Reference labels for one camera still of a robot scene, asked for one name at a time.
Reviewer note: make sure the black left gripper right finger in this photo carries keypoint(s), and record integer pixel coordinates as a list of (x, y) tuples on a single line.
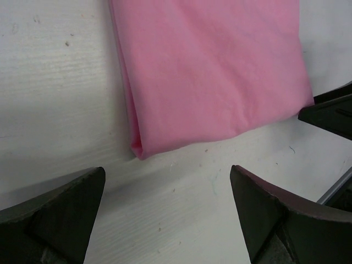
[(281, 227)]

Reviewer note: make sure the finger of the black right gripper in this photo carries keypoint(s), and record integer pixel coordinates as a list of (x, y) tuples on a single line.
[(334, 94), (330, 113)]

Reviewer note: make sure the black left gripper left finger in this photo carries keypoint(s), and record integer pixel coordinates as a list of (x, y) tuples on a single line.
[(53, 227)]

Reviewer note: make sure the pink t-shirt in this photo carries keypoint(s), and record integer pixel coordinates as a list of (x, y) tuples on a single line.
[(203, 71)]

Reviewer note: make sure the aluminium mounting rail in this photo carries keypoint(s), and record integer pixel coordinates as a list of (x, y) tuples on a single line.
[(339, 195)]

